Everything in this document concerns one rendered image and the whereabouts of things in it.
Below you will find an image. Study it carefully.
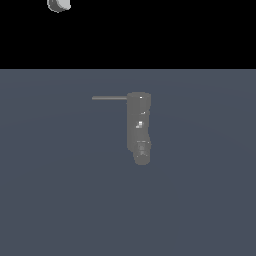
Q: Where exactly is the thin grey faucet handle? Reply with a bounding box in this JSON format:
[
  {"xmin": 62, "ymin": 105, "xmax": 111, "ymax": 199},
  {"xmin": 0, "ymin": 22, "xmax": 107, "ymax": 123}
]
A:
[{"xmin": 91, "ymin": 95, "xmax": 128, "ymax": 101}]

